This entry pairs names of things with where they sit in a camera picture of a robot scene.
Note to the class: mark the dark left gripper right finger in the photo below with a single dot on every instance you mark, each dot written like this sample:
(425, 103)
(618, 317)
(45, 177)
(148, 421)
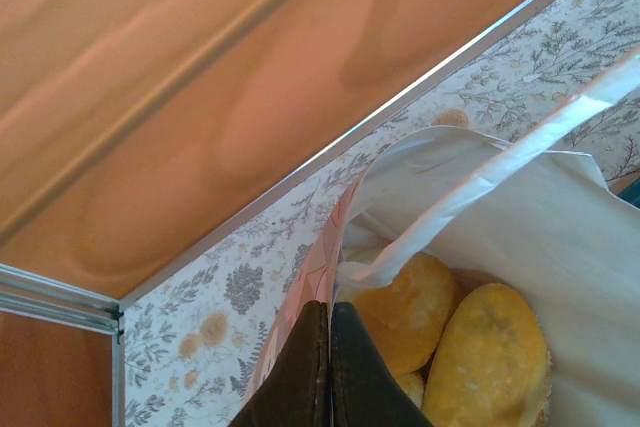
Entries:
(360, 387)

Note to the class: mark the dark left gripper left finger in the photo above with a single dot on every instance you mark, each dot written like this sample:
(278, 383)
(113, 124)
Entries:
(295, 382)

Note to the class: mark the small pinkish fake bread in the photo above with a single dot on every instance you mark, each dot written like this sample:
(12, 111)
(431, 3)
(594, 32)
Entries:
(411, 389)

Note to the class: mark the orange fake bread roll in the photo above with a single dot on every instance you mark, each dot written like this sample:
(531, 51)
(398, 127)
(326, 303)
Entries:
(490, 357)

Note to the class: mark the white paper gift bag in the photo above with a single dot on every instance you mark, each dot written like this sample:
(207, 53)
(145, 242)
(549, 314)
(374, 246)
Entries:
(550, 227)

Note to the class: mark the teal rectangular tray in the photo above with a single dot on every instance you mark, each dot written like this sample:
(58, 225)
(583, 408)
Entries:
(631, 197)

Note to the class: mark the round orange fake bun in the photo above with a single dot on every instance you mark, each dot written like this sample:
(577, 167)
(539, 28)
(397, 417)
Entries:
(415, 307)

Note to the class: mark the floral tablecloth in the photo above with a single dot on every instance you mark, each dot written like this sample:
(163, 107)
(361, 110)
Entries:
(200, 337)

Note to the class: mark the aluminium side floor rail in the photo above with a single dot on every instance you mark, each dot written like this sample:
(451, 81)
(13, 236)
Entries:
(118, 372)

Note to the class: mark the aluminium frame post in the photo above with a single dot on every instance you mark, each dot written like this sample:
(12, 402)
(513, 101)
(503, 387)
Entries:
(50, 292)

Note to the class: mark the long aluminium floor rail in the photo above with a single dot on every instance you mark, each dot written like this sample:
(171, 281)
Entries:
(400, 101)

